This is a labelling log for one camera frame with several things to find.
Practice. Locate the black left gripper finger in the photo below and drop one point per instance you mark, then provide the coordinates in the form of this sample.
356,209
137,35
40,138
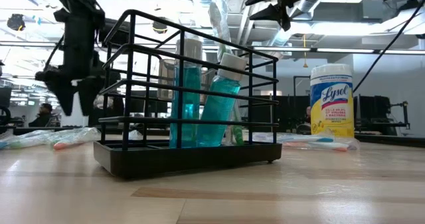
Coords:
89,97
64,97

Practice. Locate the blue mouthwash bottle white cap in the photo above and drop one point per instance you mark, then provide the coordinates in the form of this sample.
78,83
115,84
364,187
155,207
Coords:
216,114
194,104

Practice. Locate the white column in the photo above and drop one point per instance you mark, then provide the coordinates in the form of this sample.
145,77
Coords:
75,120

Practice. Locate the person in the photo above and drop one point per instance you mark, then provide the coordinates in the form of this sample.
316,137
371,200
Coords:
41,117
308,112

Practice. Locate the black ceiling device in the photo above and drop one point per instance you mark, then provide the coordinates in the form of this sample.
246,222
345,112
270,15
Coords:
160,27
16,22

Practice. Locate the black metal stand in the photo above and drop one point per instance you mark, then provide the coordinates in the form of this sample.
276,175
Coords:
294,97

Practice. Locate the black room divider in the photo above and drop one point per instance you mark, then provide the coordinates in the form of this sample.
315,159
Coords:
292,114

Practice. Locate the yellow Lysol wipes canister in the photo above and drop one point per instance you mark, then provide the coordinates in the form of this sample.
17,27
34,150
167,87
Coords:
332,101

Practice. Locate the silver ventilation duct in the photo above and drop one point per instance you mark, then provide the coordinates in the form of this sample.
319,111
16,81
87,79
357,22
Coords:
299,4

